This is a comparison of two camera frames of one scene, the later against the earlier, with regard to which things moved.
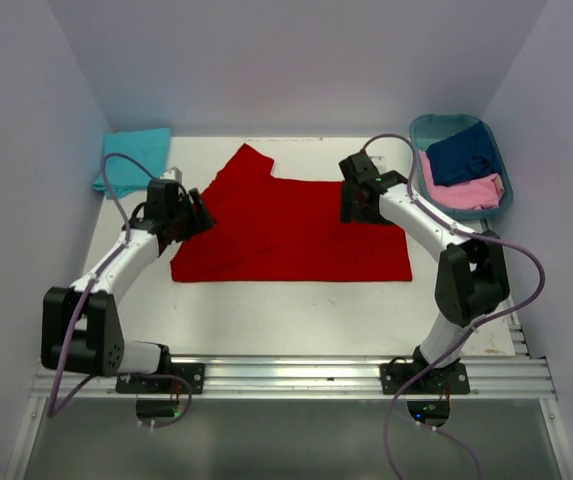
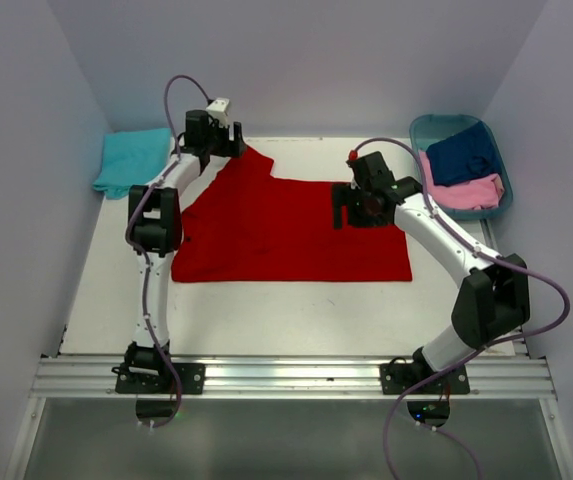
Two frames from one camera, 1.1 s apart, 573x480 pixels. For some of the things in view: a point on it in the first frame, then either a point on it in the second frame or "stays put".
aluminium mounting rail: [315, 377] stays put
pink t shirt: [480, 194] stays put
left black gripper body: [181, 217] -> [218, 140]
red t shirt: [278, 228] stays put
